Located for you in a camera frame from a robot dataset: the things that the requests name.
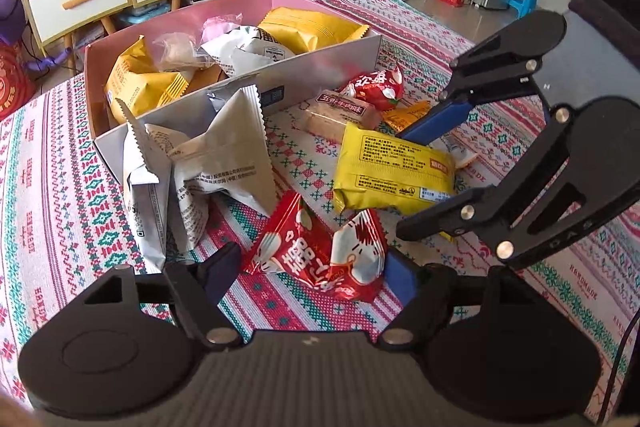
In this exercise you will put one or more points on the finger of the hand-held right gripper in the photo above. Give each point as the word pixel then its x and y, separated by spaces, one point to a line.
pixel 440 122
pixel 440 219

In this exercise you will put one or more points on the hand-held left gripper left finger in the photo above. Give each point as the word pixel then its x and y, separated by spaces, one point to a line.
pixel 225 264

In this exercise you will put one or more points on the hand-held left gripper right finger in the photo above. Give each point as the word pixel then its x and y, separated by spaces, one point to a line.
pixel 400 274

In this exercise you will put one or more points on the small orange snack packet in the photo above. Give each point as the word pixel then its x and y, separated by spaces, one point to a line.
pixel 402 117

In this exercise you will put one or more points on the small clear snack packet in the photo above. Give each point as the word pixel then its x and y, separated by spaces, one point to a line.
pixel 462 157

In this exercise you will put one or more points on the grey snack packet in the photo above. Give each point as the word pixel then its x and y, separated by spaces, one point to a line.
pixel 190 222
pixel 145 207
pixel 220 99
pixel 235 157

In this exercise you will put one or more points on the brown biscuit packet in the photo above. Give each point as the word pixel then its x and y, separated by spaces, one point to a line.
pixel 340 117

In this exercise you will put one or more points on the pink cardboard box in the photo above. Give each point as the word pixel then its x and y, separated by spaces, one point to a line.
pixel 320 64

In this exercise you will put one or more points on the gold foil snack packet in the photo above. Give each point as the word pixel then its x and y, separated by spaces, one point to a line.
pixel 207 79

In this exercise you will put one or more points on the white snack packet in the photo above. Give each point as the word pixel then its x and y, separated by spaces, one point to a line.
pixel 250 52

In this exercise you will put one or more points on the clear cake packet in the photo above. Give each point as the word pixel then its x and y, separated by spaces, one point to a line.
pixel 175 49

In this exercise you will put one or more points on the pink clear snack packet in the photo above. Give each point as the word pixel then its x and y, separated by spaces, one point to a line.
pixel 220 27

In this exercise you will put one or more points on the patterned woven floor mat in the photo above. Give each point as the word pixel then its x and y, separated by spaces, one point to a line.
pixel 60 187

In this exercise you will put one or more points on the red printed bucket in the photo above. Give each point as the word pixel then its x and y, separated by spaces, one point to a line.
pixel 12 82

